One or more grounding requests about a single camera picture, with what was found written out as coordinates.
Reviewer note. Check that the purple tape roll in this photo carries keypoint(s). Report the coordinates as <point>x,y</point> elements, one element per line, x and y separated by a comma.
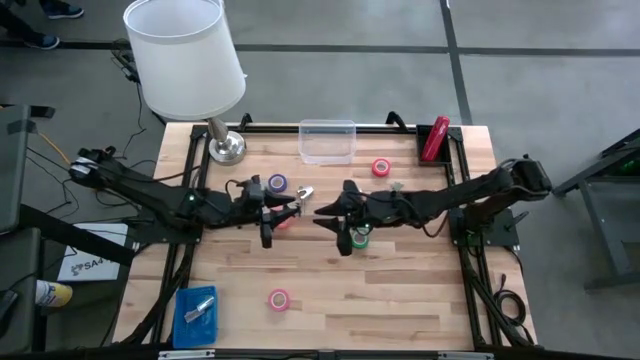
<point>271,179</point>

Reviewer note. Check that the black metal table frame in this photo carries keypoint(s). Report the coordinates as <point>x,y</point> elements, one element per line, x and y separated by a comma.
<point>270,129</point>

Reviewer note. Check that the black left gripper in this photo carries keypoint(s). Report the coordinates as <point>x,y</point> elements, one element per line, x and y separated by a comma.
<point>245,212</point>

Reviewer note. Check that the green tape roll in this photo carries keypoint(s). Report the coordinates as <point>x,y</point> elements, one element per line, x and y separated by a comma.
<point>361,244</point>

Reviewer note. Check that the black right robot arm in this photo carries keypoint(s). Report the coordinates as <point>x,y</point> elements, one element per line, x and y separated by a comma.
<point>460,192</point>

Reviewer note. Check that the white printed sign board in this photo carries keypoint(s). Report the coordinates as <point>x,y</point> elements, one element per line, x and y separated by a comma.
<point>95,265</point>

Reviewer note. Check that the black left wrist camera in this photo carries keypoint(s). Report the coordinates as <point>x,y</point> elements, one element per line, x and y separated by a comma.
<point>252,190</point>

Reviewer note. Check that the black metal beam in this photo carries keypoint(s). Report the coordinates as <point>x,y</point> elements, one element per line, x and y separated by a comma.
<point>75,234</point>

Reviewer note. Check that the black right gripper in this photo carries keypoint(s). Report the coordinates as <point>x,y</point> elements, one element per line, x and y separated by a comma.
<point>375,210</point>

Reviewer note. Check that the black metal stand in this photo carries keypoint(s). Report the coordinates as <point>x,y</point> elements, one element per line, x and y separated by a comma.
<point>611,240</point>

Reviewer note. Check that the grey cabinet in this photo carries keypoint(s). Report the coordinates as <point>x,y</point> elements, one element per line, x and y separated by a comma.
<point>17,270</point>
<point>12,170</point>

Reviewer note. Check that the red tape roll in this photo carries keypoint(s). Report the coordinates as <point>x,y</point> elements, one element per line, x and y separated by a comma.
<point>375,162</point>

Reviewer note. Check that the black power strip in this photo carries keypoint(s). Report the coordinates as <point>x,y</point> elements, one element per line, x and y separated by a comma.
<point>125,60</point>

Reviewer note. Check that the blue plastic basket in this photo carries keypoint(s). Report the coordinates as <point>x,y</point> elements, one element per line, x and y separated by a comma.
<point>195,335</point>

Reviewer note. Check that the red stapler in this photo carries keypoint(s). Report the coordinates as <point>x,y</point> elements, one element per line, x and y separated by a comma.
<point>435,140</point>

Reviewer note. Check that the pink tape roll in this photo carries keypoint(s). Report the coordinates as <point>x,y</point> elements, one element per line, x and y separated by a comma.
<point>272,295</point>

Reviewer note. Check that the silver table lamp white shade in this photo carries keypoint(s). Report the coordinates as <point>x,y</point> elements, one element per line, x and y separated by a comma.
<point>185,60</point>

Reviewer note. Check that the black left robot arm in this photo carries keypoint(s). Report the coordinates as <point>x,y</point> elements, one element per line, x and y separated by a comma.
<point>140,190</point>

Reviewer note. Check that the black frame lever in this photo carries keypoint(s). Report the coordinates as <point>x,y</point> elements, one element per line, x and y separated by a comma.
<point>517,220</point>

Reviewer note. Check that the yellow white bottle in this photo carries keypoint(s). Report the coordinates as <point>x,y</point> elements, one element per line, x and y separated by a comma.
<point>55,294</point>

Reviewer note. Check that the person's shoe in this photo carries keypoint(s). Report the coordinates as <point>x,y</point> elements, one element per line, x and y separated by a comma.
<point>62,10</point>
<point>42,41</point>

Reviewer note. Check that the orange tape roll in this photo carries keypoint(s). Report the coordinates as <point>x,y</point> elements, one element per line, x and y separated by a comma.
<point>285,224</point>

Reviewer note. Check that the clear plastic bin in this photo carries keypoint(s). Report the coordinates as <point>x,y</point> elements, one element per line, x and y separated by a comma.
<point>327,145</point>

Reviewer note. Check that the silver metal bracket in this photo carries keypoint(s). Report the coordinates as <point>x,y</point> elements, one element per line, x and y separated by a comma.
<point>465,356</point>
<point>185,354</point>

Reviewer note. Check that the person's leg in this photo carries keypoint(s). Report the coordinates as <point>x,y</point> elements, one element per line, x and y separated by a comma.
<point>15,22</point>

